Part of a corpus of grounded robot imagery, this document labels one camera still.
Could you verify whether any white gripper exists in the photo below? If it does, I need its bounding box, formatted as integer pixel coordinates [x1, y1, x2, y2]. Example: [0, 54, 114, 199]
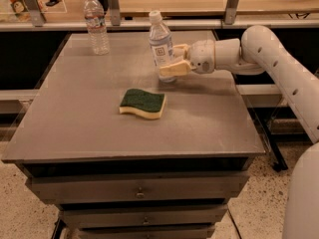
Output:
[159, 40, 215, 77]

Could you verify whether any blue label plastic bottle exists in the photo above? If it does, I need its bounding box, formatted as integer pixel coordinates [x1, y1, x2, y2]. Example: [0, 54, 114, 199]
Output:
[149, 10, 174, 71]

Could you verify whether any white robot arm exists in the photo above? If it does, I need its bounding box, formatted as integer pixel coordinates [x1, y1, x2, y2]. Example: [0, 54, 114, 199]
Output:
[159, 25, 319, 239]

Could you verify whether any clear plastic water bottle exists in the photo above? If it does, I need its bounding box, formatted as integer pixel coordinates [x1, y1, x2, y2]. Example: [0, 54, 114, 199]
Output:
[84, 0, 110, 55]

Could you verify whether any green yellow sponge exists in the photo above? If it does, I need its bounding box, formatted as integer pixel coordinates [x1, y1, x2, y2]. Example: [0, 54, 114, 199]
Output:
[119, 89, 166, 120]

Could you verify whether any grey metal drawer cabinet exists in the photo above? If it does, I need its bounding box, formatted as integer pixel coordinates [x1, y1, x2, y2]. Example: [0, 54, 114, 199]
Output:
[4, 32, 264, 239]

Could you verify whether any small black object on shelf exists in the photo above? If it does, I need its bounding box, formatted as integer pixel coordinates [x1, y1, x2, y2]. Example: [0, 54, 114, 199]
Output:
[46, 0, 61, 7]

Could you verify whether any colourful package on shelf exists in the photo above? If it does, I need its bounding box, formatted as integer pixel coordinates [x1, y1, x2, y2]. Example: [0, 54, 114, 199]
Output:
[8, 0, 47, 22]

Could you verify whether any grey shelf post right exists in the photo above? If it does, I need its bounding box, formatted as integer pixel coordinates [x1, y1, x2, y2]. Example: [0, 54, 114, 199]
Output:
[223, 0, 239, 25]

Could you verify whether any grey shelf post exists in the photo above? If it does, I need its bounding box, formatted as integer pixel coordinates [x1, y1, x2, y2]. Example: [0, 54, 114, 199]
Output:
[108, 0, 121, 26]
[223, 0, 239, 25]
[24, 0, 46, 27]

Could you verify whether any grey shelf post middle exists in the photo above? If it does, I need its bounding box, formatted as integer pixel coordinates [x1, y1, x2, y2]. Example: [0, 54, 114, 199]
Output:
[108, 0, 121, 26]

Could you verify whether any grey shelf post left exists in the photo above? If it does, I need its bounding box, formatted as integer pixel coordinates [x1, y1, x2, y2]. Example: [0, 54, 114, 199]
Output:
[24, 0, 46, 27]

